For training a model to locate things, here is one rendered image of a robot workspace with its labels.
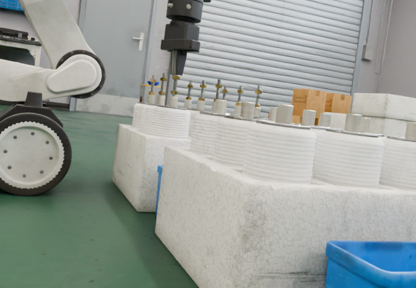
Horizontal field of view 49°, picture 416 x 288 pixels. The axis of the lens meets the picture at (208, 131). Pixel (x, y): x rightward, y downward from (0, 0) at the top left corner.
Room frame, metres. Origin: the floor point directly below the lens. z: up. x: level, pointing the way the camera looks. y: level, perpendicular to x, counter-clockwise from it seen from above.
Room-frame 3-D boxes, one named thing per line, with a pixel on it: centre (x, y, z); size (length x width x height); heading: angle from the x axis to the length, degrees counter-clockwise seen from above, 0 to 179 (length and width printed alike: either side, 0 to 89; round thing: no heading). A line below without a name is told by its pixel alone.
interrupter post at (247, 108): (0.74, -0.06, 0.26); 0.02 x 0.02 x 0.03
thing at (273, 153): (0.63, -0.10, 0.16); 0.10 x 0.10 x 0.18
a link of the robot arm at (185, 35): (1.15, 0.10, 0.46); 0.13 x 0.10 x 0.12; 43
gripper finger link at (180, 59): (1.14, 0.09, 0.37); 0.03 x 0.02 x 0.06; 133
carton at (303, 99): (5.07, -1.07, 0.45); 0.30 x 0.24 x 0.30; 23
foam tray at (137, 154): (1.30, 0.03, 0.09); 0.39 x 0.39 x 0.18; 21
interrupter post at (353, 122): (0.68, -0.21, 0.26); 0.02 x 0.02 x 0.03
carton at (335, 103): (5.22, -1.39, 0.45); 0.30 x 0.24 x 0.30; 19
